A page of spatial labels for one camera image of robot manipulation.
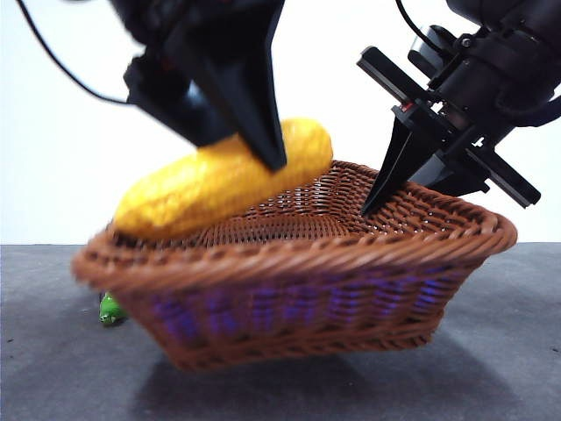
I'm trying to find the yellow corn cob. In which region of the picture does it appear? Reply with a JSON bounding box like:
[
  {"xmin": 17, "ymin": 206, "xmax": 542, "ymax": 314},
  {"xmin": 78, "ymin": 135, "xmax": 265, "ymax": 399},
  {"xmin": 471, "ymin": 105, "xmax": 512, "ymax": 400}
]
[{"xmin": 113, "ymin": 117, "xmax": 334, "ymax": 240}]

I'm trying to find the brown wicker basket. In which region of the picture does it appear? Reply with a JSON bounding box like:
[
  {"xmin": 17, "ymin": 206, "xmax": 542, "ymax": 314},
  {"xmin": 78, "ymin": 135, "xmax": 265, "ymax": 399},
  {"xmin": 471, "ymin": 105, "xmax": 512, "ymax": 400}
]
[{"xmin": 72, "ymin": 160, "xmax": 519, "ymax": 373}]

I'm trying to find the purple eggplant with green stem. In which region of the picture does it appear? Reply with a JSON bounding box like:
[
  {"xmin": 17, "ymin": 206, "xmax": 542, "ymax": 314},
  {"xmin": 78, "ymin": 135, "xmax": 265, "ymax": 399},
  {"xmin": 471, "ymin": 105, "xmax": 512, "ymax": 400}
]
[{"xmin": 98, "ymin": 292, "xmax": 129, "ymax": 326}]

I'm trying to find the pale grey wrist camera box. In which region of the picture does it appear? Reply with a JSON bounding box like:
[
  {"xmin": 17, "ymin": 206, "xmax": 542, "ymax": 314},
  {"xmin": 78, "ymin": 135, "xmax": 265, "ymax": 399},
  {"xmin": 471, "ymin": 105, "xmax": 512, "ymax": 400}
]
[{"xmin": 407, "ymin": 25, "xmax": 457, "ymax": 75}]

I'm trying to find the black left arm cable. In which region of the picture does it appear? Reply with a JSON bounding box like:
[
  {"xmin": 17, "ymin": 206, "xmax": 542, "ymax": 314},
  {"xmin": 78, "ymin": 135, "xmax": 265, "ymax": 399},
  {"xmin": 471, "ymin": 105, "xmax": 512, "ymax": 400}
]
[{"xmin": 17, "ymin": 0, "xmax": 132, "ymax": 105}]

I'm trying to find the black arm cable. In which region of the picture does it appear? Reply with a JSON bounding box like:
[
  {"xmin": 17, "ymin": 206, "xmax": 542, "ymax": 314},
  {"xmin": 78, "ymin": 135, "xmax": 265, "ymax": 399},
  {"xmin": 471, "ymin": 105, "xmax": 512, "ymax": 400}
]
[
  {"xmin": 394, "ymin": 0, "xmax": 430, "ymax": 45},
  {"xmin": 17, "ymin": 0, "xmax": 132, "ymax": 105}
]

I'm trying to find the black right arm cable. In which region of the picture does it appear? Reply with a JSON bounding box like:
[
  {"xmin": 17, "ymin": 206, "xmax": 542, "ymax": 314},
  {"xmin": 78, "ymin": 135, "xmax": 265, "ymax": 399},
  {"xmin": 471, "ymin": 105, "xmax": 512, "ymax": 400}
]
[{"xmin": 394, "ymin": 0, "xmax": 430, "ymax": 45}]

